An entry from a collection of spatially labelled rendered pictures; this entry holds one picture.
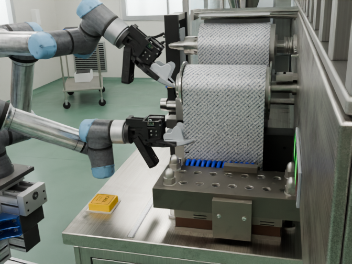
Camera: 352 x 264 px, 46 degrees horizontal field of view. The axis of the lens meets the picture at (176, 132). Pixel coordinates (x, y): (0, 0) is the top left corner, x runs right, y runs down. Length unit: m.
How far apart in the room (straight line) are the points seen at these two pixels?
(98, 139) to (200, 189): 0.39
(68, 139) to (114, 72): 6.01
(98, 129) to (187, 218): 0.40
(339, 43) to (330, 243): 0.22
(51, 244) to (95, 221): 1.64
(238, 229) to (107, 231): 0.36
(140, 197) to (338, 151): 1.07
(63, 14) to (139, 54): 6.46
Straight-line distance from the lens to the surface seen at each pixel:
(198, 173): 1.20
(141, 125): 1.26
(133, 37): 1.25
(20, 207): 1.81
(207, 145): 1.25
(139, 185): 1.43
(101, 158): 1.34
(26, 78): 1.74
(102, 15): 1.27
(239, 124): 1.21
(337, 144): 0.33
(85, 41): 1.32
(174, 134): 1.24
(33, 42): 1.27
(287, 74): 1.22
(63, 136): 1.43
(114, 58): 7.36
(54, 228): 3.04
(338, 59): 0.48
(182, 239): 1.14
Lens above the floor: 1.54
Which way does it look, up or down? 19 degrees down
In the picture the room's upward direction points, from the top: 2 degrees counter-clockwise
